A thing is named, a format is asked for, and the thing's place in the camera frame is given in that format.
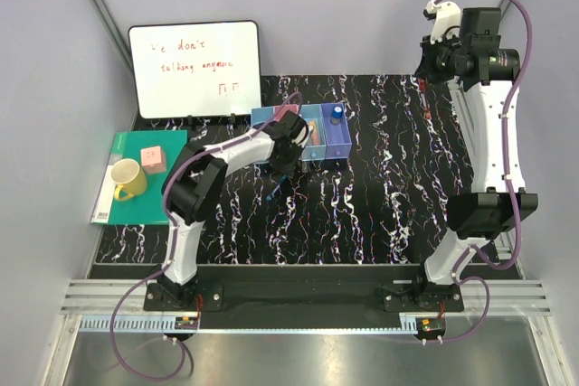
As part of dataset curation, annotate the teal blue bin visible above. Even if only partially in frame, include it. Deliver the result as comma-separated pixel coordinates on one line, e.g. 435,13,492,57
299,104,327,162

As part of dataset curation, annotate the orange highlighter pen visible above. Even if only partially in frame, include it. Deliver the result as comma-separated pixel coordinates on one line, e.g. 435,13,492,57
308,120,320,146

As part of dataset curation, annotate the thin blue pen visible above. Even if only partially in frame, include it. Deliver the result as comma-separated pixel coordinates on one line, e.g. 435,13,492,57
266,175,288,202

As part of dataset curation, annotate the pink bin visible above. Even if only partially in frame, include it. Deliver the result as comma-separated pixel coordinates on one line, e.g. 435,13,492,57
274,104,299,120

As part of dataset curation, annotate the light blue bin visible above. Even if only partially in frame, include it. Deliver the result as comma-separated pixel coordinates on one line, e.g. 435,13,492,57
250,107,275,165

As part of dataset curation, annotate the red pencil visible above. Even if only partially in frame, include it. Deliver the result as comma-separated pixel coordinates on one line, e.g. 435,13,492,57
417,79,431,119

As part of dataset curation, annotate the purple bin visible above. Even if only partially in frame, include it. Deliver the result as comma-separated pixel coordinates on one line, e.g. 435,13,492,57
321,103,352,160

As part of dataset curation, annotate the grey blue glue stick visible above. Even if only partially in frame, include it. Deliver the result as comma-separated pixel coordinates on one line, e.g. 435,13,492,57
330,106,344,126

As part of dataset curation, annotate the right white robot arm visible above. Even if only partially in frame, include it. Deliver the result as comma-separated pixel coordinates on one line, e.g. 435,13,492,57
408,0,538,311

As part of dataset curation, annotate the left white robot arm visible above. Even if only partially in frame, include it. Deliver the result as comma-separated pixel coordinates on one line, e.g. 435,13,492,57
157,111,309,310

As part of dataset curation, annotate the white dry-erase board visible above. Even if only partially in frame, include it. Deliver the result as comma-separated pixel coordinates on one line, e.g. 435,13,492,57
128,20,261,118

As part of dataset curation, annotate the black marbled table mat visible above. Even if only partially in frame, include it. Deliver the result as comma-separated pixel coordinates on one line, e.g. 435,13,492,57
92,73,502,267

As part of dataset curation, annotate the pink eraser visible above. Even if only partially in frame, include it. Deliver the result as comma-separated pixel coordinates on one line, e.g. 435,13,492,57
140,146,166,174

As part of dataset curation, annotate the green notebook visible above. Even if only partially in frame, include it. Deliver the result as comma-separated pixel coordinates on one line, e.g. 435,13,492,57
90,130,187,225

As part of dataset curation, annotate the yellow cream mug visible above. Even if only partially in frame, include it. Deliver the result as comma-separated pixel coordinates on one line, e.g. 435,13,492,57
110,158,147,202

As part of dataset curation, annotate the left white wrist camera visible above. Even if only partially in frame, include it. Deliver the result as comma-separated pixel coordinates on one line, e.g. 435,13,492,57
291,125,309,147

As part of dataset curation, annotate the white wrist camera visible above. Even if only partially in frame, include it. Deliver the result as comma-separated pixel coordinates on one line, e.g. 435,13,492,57
291,125,309,147
423,0,461,44

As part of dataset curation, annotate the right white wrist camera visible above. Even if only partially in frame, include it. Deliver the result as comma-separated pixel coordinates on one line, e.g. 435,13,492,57
423,0,461,44

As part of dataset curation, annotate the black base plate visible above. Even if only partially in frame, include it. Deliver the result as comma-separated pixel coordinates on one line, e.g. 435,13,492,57
144,265,464,333

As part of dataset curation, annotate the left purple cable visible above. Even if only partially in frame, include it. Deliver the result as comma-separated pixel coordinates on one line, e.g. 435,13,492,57
108,91,304,382

